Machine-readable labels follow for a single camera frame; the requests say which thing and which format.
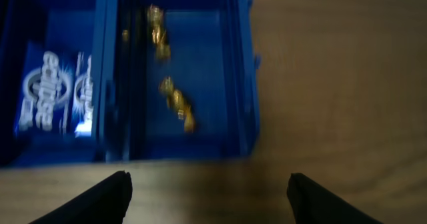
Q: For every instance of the blue candy pack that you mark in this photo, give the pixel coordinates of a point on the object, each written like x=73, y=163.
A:
x=45, y=90

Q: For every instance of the blue tray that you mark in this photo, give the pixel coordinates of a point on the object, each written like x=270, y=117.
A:
x=200, y=67

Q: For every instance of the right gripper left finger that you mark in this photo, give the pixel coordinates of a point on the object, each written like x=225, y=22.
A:
x=100, y=204

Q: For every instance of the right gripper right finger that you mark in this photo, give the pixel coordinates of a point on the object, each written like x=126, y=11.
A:
x=317, y=207

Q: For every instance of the gold candy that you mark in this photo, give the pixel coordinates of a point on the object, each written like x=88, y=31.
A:
x=156, y=34
x=168, y=89
x=187, y=117

